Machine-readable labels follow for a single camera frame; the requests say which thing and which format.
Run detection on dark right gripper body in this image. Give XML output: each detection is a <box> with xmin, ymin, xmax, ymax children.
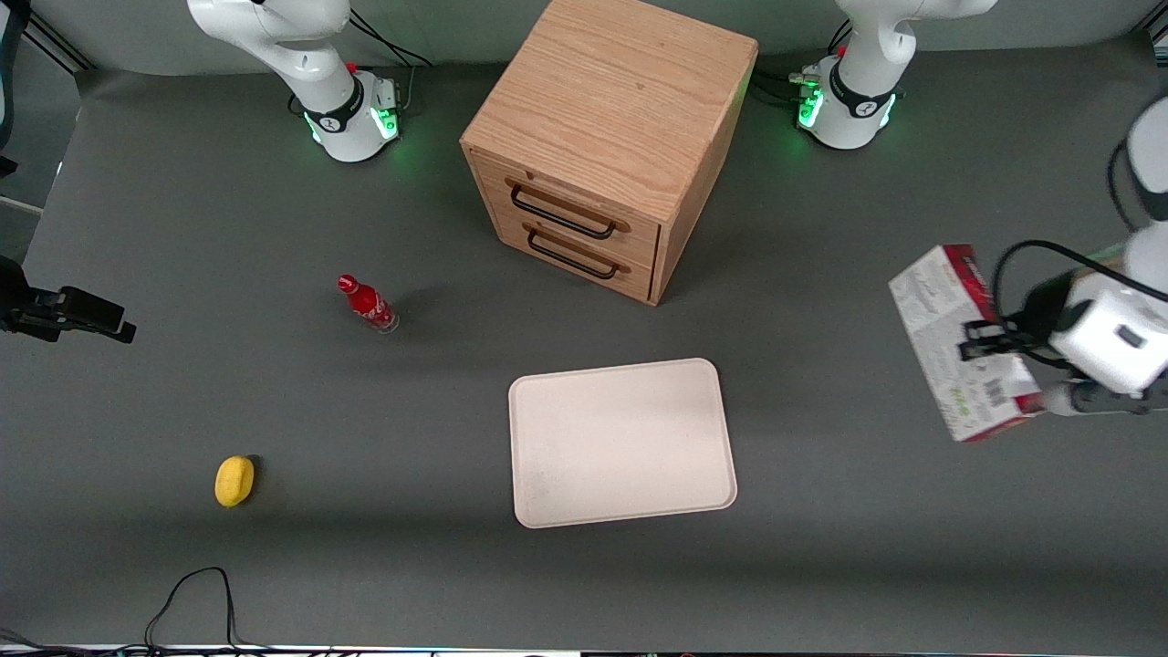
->
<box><xmin>0</xmin><ymin>255</ymin><xmax>37</xmax><ymax>335</ymax></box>

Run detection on red cookie box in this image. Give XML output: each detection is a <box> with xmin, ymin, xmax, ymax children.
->
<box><xmin>888</xmin><ymin>243</ymin><xmax>1047</xmax><ymax>444</ymax></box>

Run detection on beige rectangular tray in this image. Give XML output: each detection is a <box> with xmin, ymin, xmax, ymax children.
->
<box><xmin>507</xmin><ymin>358</ymin><xmax>738</xmax><ymax>529</ymax></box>

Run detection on black stand pole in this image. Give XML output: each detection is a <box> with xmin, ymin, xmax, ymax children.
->
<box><xmin>0</xmin><ymin>0</ymin><xmax>30</xmax><ymax>176</ymax></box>

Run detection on grey table mat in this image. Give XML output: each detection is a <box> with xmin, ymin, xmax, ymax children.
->
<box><xmin>0</xmin><ymin>36</ymin><xmax>1168</xmax><ymax>654</ymax></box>

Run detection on yellow lemon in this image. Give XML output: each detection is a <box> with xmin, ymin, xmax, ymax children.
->
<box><xmin>214</xmin><ymin>455</ymin><xmax>256</xmax><ymax>508</ymax></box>

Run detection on red cola bottle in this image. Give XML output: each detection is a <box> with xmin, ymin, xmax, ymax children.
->
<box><xmin>337</xmin><ymin>274</ymin><xmax>401</xmax><ymax>335</ymax></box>

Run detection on wooden drawer front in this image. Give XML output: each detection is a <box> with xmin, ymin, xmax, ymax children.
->
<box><xmin>473</xmin><ymin>149</ymin><xmax>662</xmax><ymax>271</ymax></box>
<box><xmin>491</xmin><ymin>203</ymin><xmax>654</xmax><ymax>304</ymax></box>

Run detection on wooden drawer cabinet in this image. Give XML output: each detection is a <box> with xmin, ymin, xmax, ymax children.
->
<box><xmin>460</xmin><ymin>0</ymin><xmax>759</xmax><ymax>306</ymax></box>

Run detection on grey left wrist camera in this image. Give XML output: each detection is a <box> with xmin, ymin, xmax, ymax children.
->
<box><xmin>1038</xmin><ymin>379</ymin><xmax>1168</xmax><ymax>418</ymax></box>

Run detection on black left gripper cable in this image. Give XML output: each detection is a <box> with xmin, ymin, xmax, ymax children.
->
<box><xmin>993</xmin><ymin>137</ymin><xmax>1168</xmax><ymax>322</ymax></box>

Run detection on black frame bar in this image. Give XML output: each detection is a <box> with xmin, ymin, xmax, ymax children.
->
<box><xmin>22</xmin><ymin>16</ymin><xmax>94</xmax><ymax>74</ymax></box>

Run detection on black looped cable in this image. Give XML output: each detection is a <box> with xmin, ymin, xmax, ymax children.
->
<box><xmin>144</xmin><ymin>567</ymin><xmax>275</xmax><ymax>654</ymax></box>

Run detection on black left arm base cable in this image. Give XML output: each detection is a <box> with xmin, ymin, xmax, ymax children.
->
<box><xmin>754</xmin><ymin>20</ymin><xmax>855</xmax><ymax>109</ymax></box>

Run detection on black arm base cable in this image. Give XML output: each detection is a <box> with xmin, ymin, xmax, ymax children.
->
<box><xmin>349</xmin><ymin>9</ymin><xmax>435</xmax><ymax>112</ymax></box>
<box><xmin>754</xmin><ymin>20</ymin><xmax>855</xmax><ymax>109</ymax></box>

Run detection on black right arm base cable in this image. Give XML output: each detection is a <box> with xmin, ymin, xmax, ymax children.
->
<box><xmin>349</xmin><ymin>9</ymin><xmax>435</xmax><ymax>112</ymax></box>

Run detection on black metal drawer handle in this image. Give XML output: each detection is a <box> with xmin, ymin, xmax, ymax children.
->
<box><xmin>526</xmin><ymin>224</ymin><xmax>632</xmax><ymax>280</ymax></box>
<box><xmin>507</xmin><ymin>178</ymin><xmax>631</xmax><ymax>242</ymax></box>

